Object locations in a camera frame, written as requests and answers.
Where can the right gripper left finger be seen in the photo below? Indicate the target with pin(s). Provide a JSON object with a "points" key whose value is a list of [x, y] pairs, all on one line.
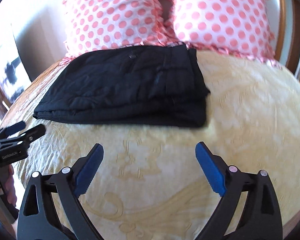
{"points": [[38, 218]]}

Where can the orange patterned bed blanket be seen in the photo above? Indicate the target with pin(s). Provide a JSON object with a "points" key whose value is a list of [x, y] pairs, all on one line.
{"points": [[149, 184]]}

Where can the black pants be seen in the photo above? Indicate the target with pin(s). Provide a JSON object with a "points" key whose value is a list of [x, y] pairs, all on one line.
{"points": [[140, 85]]}

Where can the pink polka dot pillow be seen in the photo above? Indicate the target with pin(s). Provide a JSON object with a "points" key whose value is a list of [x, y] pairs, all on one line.
{"points": [[233, 27], [111, 24]]}

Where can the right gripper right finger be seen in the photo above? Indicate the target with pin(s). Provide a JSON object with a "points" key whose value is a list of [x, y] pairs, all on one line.
{"points": [[261, 216]]}

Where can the left hand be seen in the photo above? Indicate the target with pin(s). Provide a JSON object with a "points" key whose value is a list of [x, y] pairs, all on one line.
{"points": [[9, 187]]}

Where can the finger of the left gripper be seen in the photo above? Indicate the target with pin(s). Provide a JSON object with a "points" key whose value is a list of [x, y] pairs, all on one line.
{"points": [[31, 135], [11, 130]]}

